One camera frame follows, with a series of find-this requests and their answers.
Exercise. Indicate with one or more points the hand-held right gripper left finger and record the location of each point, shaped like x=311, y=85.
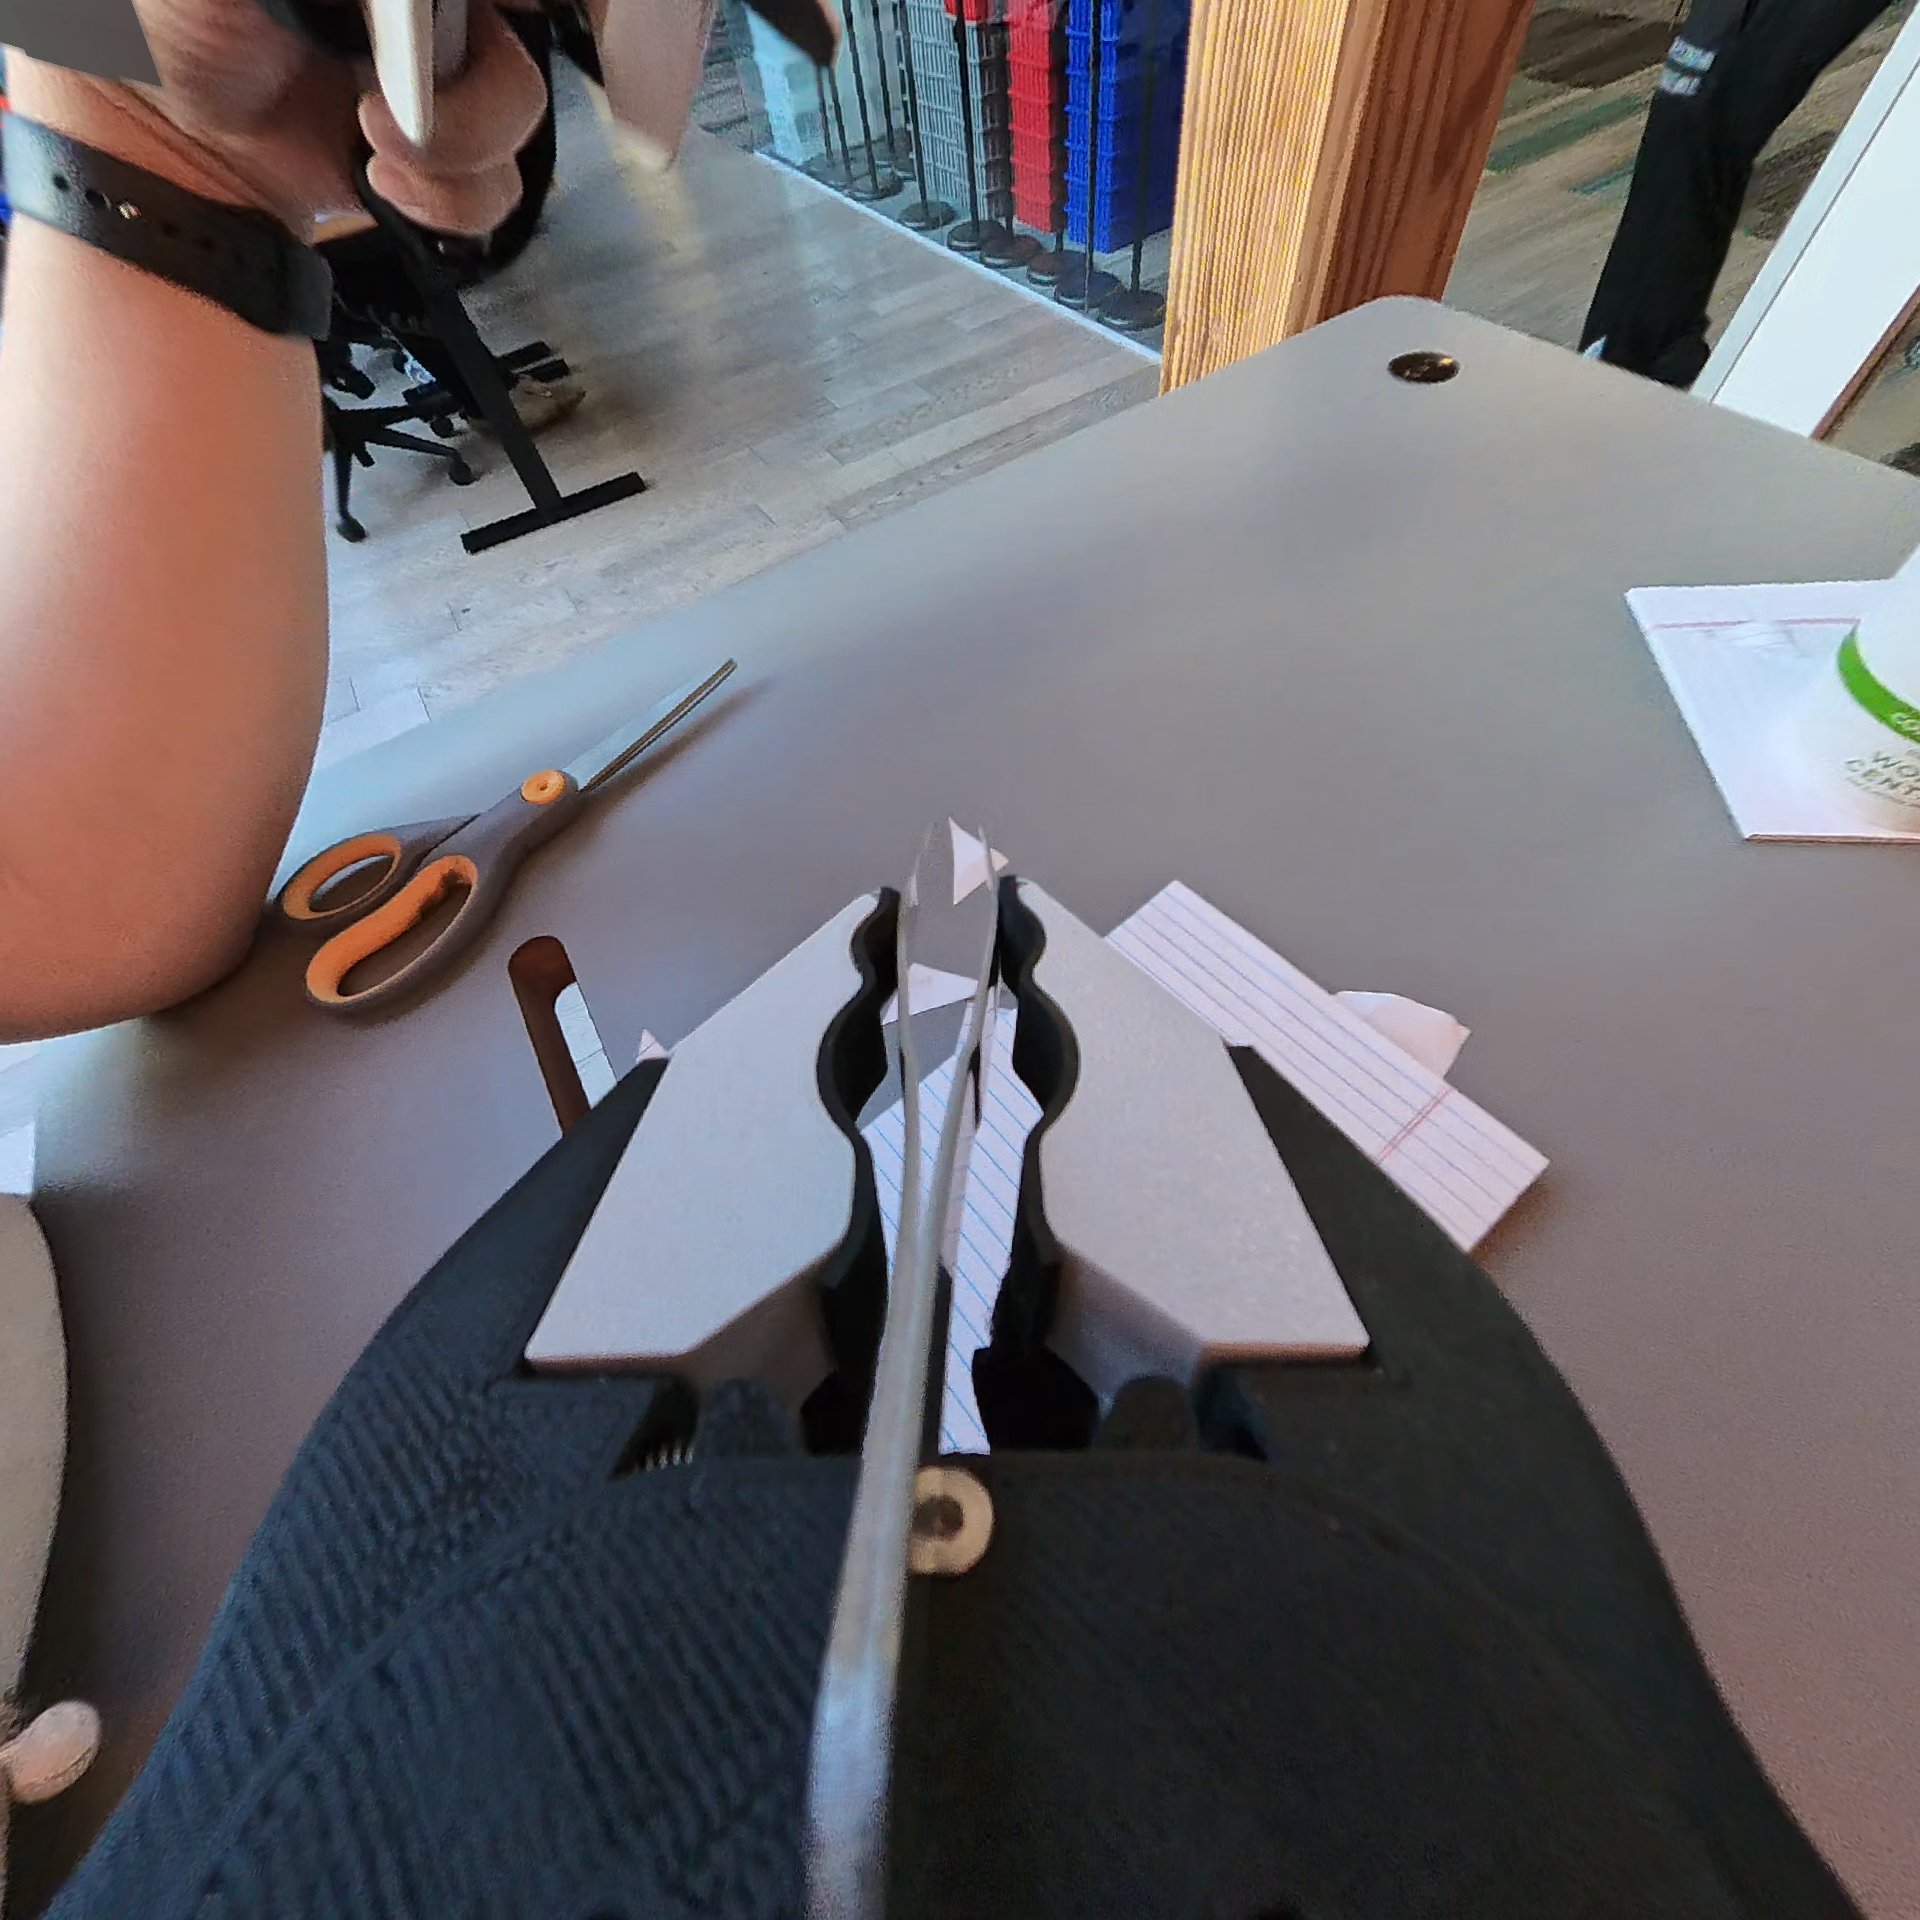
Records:
x=691, y=1200

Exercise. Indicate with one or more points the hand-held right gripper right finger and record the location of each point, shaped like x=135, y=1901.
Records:
x=1200, y=1200

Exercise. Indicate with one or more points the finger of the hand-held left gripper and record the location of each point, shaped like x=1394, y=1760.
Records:
x=795, y=29
x=653, y=75

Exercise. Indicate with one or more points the small white triangle scrap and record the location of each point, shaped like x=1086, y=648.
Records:
x=975, y=861

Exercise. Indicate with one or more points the grey orange scissors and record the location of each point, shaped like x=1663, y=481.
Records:
x=495, y=840

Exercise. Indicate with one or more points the long metal tweezers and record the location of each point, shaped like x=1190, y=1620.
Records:
x=869, y=1651

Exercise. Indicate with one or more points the white green paper cup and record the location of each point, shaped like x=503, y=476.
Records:
x=1882, y=704

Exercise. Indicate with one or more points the person's left forearm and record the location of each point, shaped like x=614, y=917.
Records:
x=150, y=599

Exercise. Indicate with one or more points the grey desk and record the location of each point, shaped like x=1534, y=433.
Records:
x=1200, y=599

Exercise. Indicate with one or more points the black desk grommet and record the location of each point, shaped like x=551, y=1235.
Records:
x=1423, y=369

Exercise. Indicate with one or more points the person's left hand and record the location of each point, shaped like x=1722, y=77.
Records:
x=255, y=105

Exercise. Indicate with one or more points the lined notepad printed label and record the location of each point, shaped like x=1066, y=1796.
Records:
x=1319, y=1049

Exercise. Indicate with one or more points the black wrist watch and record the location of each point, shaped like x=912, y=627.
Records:
x=181, y=225

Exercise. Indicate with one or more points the stack of coloured plastic crates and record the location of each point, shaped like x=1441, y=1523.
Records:
x=1079, y=119

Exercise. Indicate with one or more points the row of black stanchions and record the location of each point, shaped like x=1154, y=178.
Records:
x=1050, y=264

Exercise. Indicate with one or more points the grey side table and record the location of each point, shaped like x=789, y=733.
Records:
x=511, y=434

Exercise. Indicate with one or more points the lined notepad brown backing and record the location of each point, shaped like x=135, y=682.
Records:
x=1725, y=704

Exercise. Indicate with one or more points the white cabinet panel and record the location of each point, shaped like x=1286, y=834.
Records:
x=1830, y=225

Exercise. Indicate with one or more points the wooden post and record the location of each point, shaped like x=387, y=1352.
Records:
x=1319, y=181

